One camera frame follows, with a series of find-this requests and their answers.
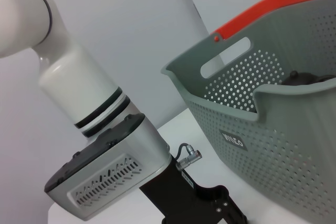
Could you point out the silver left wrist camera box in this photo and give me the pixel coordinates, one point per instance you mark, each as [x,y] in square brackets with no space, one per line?
[110,166]

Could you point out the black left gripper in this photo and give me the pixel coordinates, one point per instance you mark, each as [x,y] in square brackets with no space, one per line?
[183,195]

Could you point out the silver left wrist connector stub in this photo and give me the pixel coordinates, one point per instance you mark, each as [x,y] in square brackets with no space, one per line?
[187,157]

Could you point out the grey-green perforated storage bin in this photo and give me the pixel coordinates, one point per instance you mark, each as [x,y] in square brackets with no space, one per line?
[262,134]

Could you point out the black clay teapot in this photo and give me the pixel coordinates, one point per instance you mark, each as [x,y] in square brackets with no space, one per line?
[302,78]

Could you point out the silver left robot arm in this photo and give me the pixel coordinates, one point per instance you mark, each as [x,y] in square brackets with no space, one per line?
[65,58]

